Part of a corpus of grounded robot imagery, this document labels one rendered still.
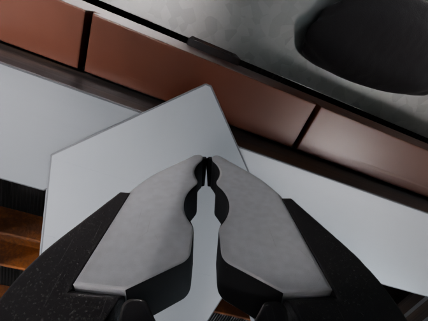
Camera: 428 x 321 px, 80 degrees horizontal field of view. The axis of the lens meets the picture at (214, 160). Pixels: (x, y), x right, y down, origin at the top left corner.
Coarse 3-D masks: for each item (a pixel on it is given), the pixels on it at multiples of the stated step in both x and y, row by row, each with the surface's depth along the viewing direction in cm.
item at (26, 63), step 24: (0, 48) 18; (48, 72) 17; (72, 72) 19; (120, 96) 19; (144, 96) 20; (240, 144) 19; (264, 144) 21; (312, 168) 21; (336, 168) 23; (384, 192) 22; (408, 192) 25; (408, 312) 33
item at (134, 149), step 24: (144, 120) 18; (168, 120) 18; (96, 144) 18; (120, 144) 18; (144, 144) 19; (168, 144) 19; (192, 144) 19; (216, 144) 19; (96, 168) 19; (120, 168) 19; (144, 168) 19
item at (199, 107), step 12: (204, 84) 17; (180, 96) 17; (192, 96) 17; (204, 96) 17; (216, 96) 17; (156, 108) 17; (168, 108) 17; (180, 108) 17; (192, 108) 17; (204, 108) 17; (216, 108) 17; (180, 120) 18; (192, 120) 18; (204, 120) 18; (216, 120) 18; (216, 132) 18; (228, 132) 18
